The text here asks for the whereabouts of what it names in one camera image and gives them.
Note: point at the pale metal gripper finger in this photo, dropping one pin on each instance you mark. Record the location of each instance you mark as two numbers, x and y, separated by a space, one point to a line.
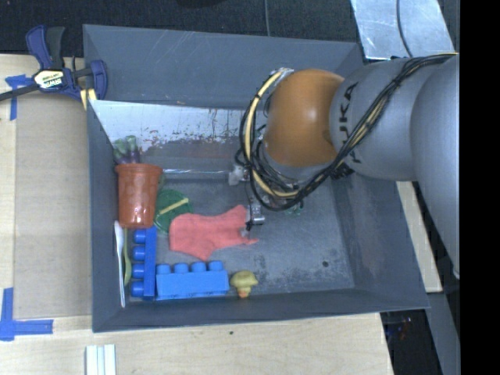
258 219

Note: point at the grey metal bin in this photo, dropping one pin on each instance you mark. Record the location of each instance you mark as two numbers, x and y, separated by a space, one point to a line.
297 256

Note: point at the pink cloth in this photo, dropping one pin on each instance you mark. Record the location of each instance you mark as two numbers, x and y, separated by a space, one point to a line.
207 233

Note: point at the yellow toy mushroom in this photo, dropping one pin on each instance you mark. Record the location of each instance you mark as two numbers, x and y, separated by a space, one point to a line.
243 279

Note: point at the green round toy, yellow stripe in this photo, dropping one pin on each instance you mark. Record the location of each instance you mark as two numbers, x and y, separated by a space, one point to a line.
170 205

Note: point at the wide blue toy brick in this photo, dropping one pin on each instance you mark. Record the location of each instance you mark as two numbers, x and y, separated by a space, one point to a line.
191 283

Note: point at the orange plastic cup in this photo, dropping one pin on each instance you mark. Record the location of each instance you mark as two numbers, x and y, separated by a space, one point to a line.
137 197

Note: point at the narrow blue toy brick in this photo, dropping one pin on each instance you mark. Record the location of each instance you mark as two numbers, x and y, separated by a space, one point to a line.
145 260

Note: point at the yellow-green plastic spoon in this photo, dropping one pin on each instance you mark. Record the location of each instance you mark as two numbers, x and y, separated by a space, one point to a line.
127 264

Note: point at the purple toy eggplant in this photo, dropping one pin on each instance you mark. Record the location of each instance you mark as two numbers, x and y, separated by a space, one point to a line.
127 151

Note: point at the white plastic spoon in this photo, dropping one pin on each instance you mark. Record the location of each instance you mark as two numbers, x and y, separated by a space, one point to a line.
119 248

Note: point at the pale wood board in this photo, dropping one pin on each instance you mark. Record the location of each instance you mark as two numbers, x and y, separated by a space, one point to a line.
51 209

